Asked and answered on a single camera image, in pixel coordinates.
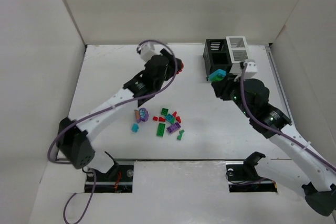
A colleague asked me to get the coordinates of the cyan and green lego block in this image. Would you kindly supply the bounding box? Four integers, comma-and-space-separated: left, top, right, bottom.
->
208, 69, 226, 82

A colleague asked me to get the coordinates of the purple paw print lego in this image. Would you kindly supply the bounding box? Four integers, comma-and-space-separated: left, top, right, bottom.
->
134, 108, 149, 123

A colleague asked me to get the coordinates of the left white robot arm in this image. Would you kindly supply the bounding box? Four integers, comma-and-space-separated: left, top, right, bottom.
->
57, 49, 183, 174

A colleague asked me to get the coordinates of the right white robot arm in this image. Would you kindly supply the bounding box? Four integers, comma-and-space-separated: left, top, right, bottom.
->
211, 74, 335, 216

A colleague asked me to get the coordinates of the black slatted container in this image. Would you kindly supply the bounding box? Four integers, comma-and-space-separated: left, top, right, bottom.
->
203, 39, 232, 81

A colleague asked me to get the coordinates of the white slatted container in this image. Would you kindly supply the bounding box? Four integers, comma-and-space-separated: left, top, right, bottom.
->
226, 36, 250, 74

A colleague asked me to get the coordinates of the square green lego piece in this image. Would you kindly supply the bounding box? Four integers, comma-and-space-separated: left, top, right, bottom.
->
161, 108, 169, 116

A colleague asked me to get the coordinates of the teal square lego piece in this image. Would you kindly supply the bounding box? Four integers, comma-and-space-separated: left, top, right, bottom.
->
165, 114, 175, 124

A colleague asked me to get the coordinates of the red lego slope right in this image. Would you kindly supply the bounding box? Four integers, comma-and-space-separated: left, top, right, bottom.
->
175, 116, 182, 123

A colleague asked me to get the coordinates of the purple lego plate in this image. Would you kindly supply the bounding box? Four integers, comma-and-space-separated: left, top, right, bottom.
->
166, 122, 181, 134

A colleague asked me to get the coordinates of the long green lego plate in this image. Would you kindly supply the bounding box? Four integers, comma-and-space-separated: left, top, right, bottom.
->
156, 123, 165, 137

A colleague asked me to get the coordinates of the small cyan lego block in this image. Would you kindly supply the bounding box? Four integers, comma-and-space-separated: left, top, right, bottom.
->
131, 123, 139, 133

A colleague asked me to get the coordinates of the small green lego piece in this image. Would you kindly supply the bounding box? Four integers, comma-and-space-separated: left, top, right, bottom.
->
176, 130, 184, 141

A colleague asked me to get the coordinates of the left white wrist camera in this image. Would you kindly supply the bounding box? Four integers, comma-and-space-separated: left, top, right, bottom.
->
140, 45, 156, 62

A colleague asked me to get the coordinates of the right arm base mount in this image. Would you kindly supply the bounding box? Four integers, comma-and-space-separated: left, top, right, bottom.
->
225, 163, 278, 193

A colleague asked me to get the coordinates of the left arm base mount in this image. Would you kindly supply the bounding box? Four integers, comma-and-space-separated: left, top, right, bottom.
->
83, 165, 134, 193

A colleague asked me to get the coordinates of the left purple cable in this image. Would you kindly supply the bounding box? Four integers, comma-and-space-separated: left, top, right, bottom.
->
47, 39, 177, 224

